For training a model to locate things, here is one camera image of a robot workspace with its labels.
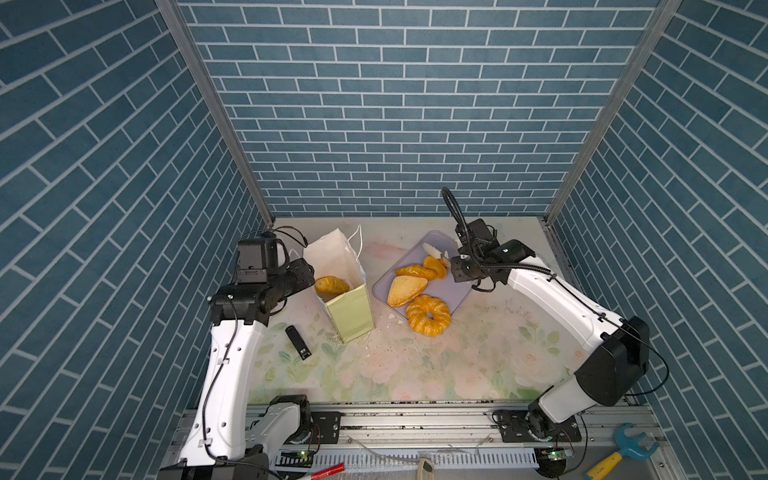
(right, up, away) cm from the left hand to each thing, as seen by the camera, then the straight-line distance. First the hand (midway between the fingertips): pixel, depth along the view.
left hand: (309, 269), depth 72 cm
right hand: (+38, 0, +11) cm, 40 cm away
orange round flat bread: (+35, -1, +28) cm, 45 cm away
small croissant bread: (+28, -3, +25) cm, 38 cm away
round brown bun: (0, -7, +21) cm, 22 cm away
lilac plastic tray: (+39, -8, +24) cm, 46 cm away
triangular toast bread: (+24, -8, +24) cm, 35 cm away
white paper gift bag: (+2, +3, +16) cm, 16 cm away
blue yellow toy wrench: (+77, -42, -2) cm, 87 cm away
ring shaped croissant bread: (+31, -16, +20) cm, 41 cm away
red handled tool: (+6, -46, -4) cm, 47 cm away
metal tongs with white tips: (+33, +4, +17) cm, 37 cm away
